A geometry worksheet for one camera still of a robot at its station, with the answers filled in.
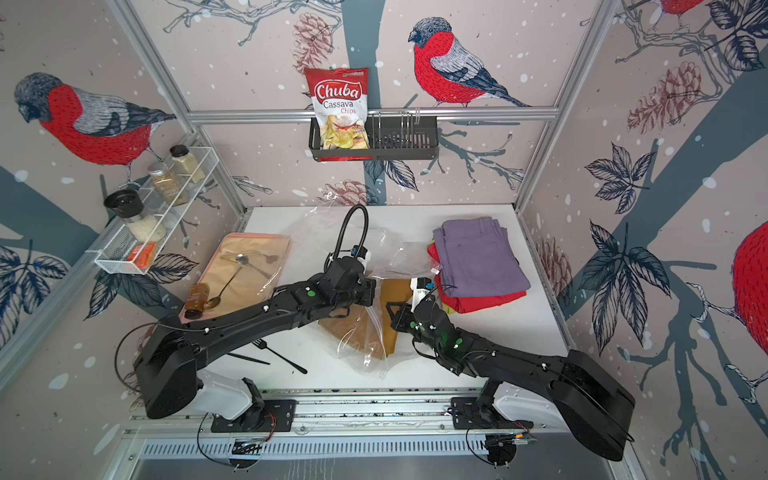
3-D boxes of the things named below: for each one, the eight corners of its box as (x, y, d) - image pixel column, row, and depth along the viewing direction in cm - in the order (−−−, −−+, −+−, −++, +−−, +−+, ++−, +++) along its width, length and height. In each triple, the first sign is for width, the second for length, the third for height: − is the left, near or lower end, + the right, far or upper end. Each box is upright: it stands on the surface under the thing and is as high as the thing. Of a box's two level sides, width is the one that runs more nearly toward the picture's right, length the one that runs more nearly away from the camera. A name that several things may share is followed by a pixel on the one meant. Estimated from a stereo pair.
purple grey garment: (438, 313, 93) (446, 286, 80) (431, 249, 110) (437, 218, 96) (513, 313, 93) (533, 286, 80) (495, 249, 110) (509, 218, 96)
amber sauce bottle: (189, 321, 91) (183, 316, 89) (195, 289, 98) (190, 284, 96) (205, 317, 92) (200, 313, 90) (210, 286, 99) (206, 281, 97)
